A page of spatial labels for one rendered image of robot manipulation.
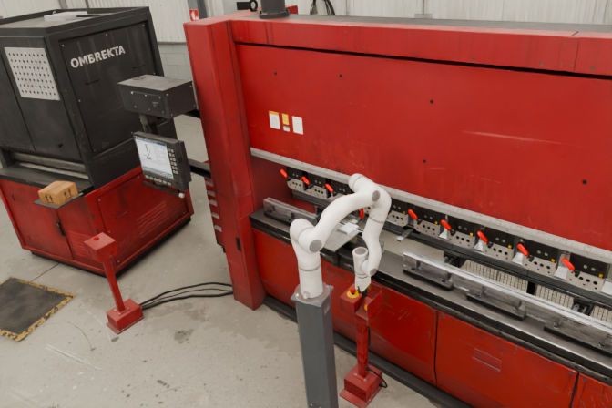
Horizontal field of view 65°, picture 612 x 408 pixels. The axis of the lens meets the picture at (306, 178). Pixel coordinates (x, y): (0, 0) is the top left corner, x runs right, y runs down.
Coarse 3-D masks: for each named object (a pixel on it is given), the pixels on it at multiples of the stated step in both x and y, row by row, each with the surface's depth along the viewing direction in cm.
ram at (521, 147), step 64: (256, 64) 310; (320, 64) 274; (384, 64) 246; (448, 64) 224; (256, 128) 336; (320, 128) 294; (384, 128) 262; (448, 128) 236; (512, 128) 215; (576, 128) 197; (448, 192) 250; (512, 192) 226; (576, 192) 207
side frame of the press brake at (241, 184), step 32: (192, 32) 308; (224, 32) 307; (192, 64) 321; (224, 64) 313; (224, 96) 320; (224, 128) 326; (224, 160) 340; (256, 160) 357; (224, 192) 357; (256, 192) 365; (288, 192) 394; (224, 224) 374; (256, 288) 392
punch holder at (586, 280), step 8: (576, 256) 217; (584, 256) 215; (576, 264) 219; (584, 264) 216; (592, 264) 214; (600, 264) 212; (608, 264) 213; (568, 272) 223; (584, 272) 218; (592, 272) 215; (600, 272) 213; (568, 280) 224; (576, 280) 221; (584, 280) 219; (592, 280) 217; (600, 280) 214; (592, 288) 218; (600, 288) 215
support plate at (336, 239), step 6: (336, 228) 316; (336, 234) 309; (342, 234) 308; (348, 234) 308; (354, 234) 307; (330, 240) 303; (336, 240) 302; (342, 240) 302; (348, 240) 302; (324, 246) 298; (330, 246) 298; (336, 246) 297
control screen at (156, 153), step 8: (144, 144) 334; (152, 144) 328; (160, 144) 322; (144, 152) 339; (152, 152) 332; (160, 152) 326; (144, 160) 343; (152, 160) 337; (160, 160) 330; (168, 160) 324; (144, 168) 348; (152, 168) 341; (160, 168) 335; (168, 168) 328; (168, 176) 332
